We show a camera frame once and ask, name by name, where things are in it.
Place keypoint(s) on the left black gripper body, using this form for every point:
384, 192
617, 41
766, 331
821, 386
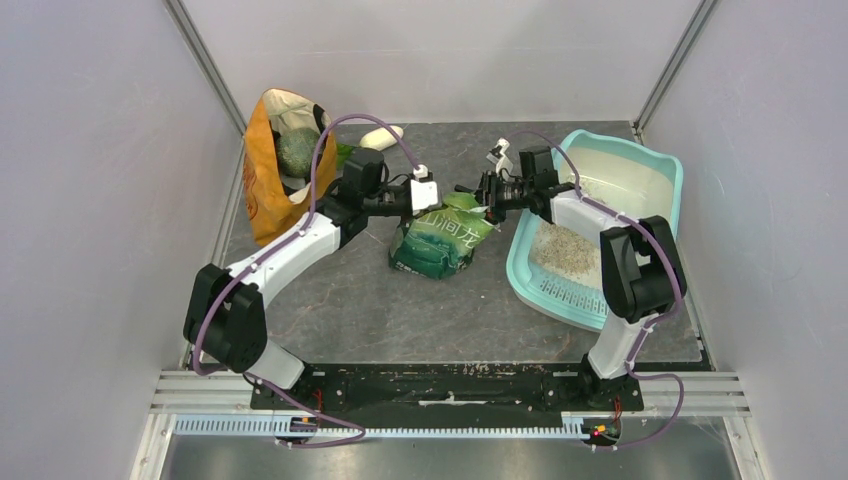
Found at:
388, 201

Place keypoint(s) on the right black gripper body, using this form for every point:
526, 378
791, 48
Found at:
496, 196

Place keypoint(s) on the green litter bag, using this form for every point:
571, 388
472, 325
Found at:
443, 245

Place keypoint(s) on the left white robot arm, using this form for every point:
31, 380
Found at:
226, 317

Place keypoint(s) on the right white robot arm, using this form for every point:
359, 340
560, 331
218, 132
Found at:
642, 279

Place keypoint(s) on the grey litter pile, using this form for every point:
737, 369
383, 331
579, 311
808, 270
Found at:
563, 252

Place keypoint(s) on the teal litter box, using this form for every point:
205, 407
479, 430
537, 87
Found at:
621, 174

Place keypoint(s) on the white oval toy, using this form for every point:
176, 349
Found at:
382, 138

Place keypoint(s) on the green toy in bag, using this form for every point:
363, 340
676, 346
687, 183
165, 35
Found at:
294, 150

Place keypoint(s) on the brown paper grocery bag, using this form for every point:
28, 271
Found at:
271, 207

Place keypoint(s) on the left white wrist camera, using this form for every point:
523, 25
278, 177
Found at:
424, 191

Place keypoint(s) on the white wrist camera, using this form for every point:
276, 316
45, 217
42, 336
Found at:
497, 155
424, 191

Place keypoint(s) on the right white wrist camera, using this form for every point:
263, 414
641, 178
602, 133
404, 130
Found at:
497, 155

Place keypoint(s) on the aluminium frame post right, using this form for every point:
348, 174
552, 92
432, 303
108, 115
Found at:
688, 39

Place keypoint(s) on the aluminium frame post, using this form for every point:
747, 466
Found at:
203, 57
688, 39

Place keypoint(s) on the aluminium frame post left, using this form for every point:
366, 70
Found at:
203, 57

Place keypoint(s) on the slotted cable duct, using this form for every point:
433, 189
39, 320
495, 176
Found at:
288, 426

